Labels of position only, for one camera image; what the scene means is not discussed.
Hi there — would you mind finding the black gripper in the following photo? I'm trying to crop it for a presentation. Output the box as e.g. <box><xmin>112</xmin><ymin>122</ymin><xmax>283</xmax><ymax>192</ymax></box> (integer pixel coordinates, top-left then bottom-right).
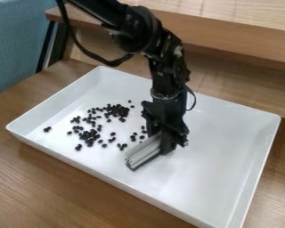
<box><xmin>140</xmin><ymin>92</ymin><xmax>191</xmax><ymax>156</ymax></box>

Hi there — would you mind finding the silver metal bar tool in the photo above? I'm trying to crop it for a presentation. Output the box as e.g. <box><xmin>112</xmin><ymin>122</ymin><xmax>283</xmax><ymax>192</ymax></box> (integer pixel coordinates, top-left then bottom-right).
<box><xmin>123</xmin><ymin>132</ymin><xmax>165</xmax><ymax>172</ymax></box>

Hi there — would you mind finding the pile of black bits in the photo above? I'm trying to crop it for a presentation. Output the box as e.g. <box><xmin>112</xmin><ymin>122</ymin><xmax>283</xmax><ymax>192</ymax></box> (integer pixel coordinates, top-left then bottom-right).
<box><xmin>42</xmin><ymin>100</ymin><xmax>151</xmax><ymax>151</ymax></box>

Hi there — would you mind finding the white tray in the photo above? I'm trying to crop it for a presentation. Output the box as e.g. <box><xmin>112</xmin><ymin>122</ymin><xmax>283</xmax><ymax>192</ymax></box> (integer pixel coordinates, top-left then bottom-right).
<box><xmin>5</xmin><ymin>65</ymin><xmax>283</xmax><ymax>228</ymax></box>

